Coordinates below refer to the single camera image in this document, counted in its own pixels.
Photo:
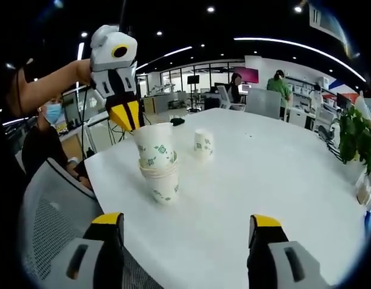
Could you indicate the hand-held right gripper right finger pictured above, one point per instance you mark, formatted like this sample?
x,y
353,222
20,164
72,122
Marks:
x,y
272,265

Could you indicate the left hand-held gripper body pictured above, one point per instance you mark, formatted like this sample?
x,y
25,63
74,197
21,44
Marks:
x,y
107,60

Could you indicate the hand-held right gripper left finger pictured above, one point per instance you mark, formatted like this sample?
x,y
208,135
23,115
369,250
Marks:
x,y
92,265

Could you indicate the green-printed paper cup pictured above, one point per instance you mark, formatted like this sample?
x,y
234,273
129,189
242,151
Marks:
x,y
155,141
203,144

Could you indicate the group of white paper cups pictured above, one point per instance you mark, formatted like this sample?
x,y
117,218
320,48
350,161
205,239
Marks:
x,y
164,186

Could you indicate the person's left hand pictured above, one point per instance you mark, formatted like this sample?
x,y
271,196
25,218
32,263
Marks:
x,y
86,73

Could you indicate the small black object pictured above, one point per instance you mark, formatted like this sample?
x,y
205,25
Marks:
x,y
177,122

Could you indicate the grey mesh chair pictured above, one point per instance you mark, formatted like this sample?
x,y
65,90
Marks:
x,y
53,216

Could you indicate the black monitor on stand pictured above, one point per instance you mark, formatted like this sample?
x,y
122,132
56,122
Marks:
x,y
193,79

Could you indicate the white table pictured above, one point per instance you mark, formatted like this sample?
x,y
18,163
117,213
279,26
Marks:
x,y
248,180

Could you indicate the white office chair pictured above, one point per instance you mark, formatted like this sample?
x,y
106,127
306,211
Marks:
x,y
228,99

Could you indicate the pink display screen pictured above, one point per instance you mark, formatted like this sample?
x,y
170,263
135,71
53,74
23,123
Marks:
x,y
248,74

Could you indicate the grey office chair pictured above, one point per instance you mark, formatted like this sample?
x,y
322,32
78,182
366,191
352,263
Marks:
x,y
263,103

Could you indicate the green potted plant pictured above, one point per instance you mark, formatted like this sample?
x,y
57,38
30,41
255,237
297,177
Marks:
x,y
356,138

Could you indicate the curved ceiling light strip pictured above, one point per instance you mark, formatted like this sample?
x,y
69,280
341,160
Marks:
x,y
293,45

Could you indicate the ceiling air conditioner unit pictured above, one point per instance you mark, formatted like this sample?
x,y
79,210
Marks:
x,y
329,22

